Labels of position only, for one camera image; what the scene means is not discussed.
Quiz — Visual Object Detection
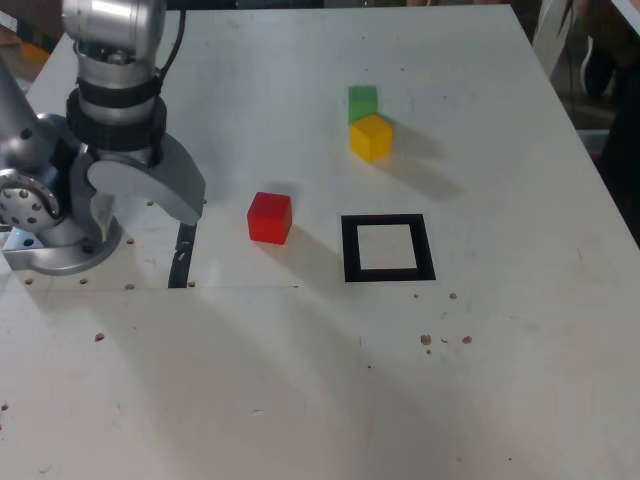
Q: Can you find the black tape square outline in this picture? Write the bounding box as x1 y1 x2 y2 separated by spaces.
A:
340 213 437 284

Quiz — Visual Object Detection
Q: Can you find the yellow cube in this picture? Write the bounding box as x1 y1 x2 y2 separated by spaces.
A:
349 113 395 163

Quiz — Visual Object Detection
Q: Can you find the green cube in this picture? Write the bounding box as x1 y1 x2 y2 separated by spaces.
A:
347 85 379 125

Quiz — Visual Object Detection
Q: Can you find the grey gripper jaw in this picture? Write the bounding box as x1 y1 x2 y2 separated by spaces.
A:
69 147 119 241
87 133 207 225

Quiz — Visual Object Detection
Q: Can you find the red cube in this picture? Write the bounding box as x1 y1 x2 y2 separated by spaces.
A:
246 191 293 246

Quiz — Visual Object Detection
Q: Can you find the black tape strip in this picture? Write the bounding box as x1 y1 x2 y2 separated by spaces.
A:
167 222 197 290

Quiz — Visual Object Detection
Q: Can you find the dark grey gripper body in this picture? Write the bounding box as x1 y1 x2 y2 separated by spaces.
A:
93 145 154 168

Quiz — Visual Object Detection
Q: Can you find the white frame post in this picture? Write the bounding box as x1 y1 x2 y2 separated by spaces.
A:
530 0 574 79

